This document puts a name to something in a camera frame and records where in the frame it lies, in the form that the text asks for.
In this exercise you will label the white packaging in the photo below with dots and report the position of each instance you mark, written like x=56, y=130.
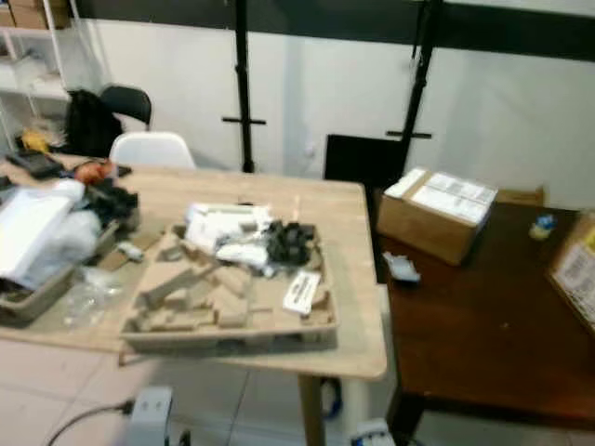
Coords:
x=218, y=226

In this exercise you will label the open cardboard rubbish box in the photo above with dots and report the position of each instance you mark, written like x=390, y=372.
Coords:
x=578, y=274

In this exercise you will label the white plastic package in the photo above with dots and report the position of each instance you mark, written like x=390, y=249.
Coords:
x=33, y=228

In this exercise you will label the black flat device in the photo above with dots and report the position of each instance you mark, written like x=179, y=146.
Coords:
x=37, y=164

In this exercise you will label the small yellow object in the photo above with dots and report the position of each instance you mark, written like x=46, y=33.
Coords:
x=35, y=141

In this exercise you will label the orange round object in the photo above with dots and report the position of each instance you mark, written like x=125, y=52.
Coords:
x=95, y=171

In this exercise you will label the clear plastic bag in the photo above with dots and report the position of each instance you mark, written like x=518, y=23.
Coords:
x=91, y=297

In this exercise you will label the black machine parts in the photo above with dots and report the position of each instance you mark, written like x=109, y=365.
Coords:
x=116, y=203

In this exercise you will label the short white tube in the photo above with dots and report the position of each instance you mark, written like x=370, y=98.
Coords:
x=130, y=251

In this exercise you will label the white plastic chair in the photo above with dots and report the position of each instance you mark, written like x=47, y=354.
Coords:
x=152, y=150

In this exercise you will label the white metal shelf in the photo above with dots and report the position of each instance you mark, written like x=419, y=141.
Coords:
x=56, y=56

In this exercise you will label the brown cardboard storage box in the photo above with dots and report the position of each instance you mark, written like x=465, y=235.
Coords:
x=37, y=13

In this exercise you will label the light wooden table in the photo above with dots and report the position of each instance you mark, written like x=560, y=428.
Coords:
x=242, y=190

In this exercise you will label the large pulp cardboard tray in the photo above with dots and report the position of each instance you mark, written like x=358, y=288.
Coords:
x=223, y=323

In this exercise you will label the black stand pole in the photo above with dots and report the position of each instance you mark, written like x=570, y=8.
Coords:
x=420, y=84
x=242, y=74

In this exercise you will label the black wheel motor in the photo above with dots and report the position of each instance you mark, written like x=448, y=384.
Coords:
x=288, y=242

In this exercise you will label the white printed label box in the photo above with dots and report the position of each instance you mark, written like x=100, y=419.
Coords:
x=301, y=293

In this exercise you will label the black flat panel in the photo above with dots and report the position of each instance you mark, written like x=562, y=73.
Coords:
x=358, y=160

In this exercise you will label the small grey white gadget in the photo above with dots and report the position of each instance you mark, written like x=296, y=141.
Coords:
x=402, y=268

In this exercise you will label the sealed labelled cardboard box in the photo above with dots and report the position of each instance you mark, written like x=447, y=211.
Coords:
x=423, y=225

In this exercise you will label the dark brown wooden table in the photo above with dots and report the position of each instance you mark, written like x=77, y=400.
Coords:
x=483, y=325

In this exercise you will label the flat brown cardboard box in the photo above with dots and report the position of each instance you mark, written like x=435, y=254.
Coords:
x=521, y=196

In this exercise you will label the small white blue-capped bottle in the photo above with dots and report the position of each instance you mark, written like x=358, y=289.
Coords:
x=540, y=229

